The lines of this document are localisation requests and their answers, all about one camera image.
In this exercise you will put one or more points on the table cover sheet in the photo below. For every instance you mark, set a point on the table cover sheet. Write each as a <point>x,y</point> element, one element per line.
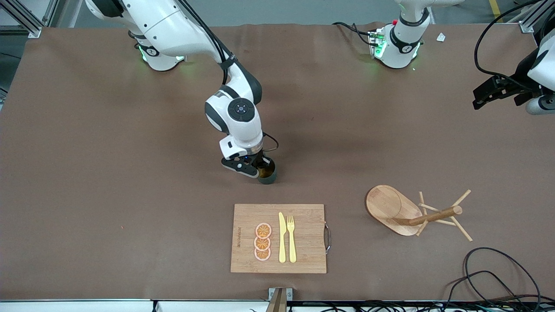
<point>130,173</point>

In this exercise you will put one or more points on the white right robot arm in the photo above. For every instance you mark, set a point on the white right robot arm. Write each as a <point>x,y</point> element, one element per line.
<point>173,26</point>

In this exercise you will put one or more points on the metal bracket with wood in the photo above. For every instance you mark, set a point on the metal bracket with wood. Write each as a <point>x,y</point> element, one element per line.
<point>279,299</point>

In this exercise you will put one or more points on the yellow plastic knife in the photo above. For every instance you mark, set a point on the yellow plastic knife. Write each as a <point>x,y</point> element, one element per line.
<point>282,242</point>

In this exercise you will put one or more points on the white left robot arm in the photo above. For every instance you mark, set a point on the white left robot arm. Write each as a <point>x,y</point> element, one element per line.
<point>401,47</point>

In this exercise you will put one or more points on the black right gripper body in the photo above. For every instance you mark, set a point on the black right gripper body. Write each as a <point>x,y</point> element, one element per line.
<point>259,158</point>

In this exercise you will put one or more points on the wooden mug tree stand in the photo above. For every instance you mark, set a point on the wooden mug tree stand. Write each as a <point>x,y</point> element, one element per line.
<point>383,206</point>

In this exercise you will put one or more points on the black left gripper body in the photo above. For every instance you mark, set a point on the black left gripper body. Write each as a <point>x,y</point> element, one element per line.
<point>519,83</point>

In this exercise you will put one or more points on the orange slice toy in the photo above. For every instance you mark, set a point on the orange slice toy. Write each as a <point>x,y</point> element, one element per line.
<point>262,255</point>
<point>262,244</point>
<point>263,230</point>

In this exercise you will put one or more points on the yellow plastic fork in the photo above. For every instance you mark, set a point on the yellow plastic fork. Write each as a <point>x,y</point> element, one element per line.
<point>292,245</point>

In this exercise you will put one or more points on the white table edge rail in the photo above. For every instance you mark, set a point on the white table edge rail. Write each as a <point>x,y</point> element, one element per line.
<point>86,306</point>

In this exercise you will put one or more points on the teal cup yellow inside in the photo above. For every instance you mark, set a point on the teal cup yellow inside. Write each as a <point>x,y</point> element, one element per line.
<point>268,177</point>

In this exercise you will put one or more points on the aluminium frame profile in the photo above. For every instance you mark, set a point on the aluminium frame profile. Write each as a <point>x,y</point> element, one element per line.
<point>527,27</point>
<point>34,29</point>

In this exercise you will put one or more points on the white paper scrap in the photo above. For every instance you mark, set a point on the white paper scrap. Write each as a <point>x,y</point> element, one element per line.
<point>441,37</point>

